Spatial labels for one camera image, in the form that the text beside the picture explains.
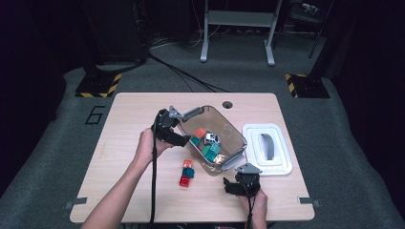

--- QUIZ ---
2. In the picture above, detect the grey device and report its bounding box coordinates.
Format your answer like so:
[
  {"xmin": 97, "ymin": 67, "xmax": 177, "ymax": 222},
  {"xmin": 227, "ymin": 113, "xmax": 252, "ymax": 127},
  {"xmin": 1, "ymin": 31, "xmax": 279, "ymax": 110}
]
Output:
[{"xmin": 300, "ymin": 2, "xmax": 320, "ymax": 16}]

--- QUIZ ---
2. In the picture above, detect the black floor cable bundle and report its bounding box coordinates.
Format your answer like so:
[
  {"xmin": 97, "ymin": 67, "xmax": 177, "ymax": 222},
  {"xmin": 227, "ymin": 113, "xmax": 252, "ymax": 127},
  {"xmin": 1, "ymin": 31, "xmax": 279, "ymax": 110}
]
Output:
[{"xmin": 147, "ymin": 52, "xmax": 231, "ymax": 94}]

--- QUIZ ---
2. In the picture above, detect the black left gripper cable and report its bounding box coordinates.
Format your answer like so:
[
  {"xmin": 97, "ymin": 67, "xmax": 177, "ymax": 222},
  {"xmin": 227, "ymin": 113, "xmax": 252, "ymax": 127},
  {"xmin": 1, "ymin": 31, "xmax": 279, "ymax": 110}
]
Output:
[{"xmin": 148, "ymin": 109, "xmax": 164, "ymax": 229}]

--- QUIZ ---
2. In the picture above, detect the black cabinet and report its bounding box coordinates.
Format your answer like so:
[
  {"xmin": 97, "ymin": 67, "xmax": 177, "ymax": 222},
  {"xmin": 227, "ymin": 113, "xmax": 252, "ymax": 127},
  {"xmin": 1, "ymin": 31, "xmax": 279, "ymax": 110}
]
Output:
[{"xmin": 79, "ymin": 0, "xmax": 148, "ymax": 64}]

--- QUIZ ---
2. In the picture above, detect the person's right hand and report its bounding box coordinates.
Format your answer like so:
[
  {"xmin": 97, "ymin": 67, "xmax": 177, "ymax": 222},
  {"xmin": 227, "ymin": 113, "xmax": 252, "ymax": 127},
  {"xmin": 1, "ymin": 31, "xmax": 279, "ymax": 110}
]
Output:
[{"xmin": 239, "ymin": 189, "xmax": 268, "ymax": 219}]

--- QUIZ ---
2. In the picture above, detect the person's left hand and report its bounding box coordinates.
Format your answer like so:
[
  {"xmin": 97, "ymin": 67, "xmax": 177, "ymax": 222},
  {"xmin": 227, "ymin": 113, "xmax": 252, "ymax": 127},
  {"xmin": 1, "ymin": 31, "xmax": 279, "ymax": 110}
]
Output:
[{"xmin": 135, "ymin": 127, "xmax": 175, "ymax": 166}]

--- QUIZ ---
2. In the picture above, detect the grey table bracket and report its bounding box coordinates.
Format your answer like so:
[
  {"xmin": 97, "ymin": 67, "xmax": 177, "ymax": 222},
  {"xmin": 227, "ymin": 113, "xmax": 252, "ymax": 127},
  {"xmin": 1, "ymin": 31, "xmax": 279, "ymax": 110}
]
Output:
[
  {"xmin": 297, "ymin": 196, "xmax": 321, "ymax": 208},
  {"xmin": 63, "ymin": 197, "xmax": 88, "ymax": 210}
]

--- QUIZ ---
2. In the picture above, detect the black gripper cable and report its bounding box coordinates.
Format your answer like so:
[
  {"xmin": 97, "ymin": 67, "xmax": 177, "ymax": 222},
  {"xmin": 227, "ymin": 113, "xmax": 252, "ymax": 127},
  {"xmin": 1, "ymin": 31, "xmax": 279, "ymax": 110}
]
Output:
[
  {"xmin": 148, "ymin": 109, "xmax": 164, "ymax": 229},
  {"xmin": 245, "ymin": 180, "xmax": 258, "ymax": 229}
]

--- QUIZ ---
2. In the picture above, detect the white lid with grey handle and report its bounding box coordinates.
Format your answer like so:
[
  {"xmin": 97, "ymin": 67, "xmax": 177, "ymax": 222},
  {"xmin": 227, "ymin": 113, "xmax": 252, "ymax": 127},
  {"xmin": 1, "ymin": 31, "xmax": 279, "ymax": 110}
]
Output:
[{"xmin": 242, "ymin": 123, "xmax": 294, "ymax": 177}]

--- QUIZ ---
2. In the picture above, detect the white toy police car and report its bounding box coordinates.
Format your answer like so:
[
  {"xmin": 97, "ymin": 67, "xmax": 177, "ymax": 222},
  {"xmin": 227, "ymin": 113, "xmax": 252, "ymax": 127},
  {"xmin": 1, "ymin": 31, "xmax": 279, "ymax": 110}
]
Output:
[{"xmin": 203, "ymin": 132, "xmax": 222, "ymax": 146}]

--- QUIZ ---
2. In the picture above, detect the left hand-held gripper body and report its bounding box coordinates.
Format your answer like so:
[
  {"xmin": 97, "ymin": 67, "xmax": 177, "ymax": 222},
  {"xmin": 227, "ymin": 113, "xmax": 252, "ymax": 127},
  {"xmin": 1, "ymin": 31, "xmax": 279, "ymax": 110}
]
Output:
[{"xmin": 152, "ymin": 105, "xmax": 184, "ymax": 143}]

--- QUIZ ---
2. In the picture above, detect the white metal stand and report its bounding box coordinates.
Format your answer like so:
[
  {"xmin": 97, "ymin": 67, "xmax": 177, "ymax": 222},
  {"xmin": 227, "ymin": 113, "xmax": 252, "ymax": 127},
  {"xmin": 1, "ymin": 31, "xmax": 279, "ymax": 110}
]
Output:
[{"xmin": 200, "ymin": 0, "xmax": 284, "ymax": 67}]

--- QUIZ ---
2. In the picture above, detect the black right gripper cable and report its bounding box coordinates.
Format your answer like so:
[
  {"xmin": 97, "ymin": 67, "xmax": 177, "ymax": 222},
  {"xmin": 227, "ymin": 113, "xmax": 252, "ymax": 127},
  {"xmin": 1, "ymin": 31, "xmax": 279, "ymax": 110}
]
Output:
[{"xmin": 245, "ymin": 180, "xmax": 258, "ymax": 229}]

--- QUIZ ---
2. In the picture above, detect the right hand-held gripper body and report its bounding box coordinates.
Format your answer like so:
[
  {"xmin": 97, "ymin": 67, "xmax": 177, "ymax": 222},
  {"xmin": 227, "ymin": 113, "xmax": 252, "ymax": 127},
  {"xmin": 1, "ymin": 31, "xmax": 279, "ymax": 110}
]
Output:
[{"xmin": 235, "ymin": 162, "xmax": 263, "ymax": 198}]

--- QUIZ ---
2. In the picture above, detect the clear grey storage box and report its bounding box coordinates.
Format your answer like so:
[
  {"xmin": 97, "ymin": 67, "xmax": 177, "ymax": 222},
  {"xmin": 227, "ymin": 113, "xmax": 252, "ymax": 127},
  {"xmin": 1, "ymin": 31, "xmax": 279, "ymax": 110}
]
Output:
[{"xmin": 176, "ymin": 104, "xmax": 248, "ymax": 177}]

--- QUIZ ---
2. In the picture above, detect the black yellow striped base plate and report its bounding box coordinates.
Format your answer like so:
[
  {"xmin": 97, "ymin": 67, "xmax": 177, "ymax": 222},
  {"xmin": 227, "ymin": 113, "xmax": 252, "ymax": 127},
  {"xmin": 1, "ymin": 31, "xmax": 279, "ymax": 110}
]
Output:
[
  {"xmin": 284, "ymin": 73, "xmax": 331, "ymax": 99},
  {"xmin": 75, "ymin": 73, "xmax": 123, "ymax": 99}
]

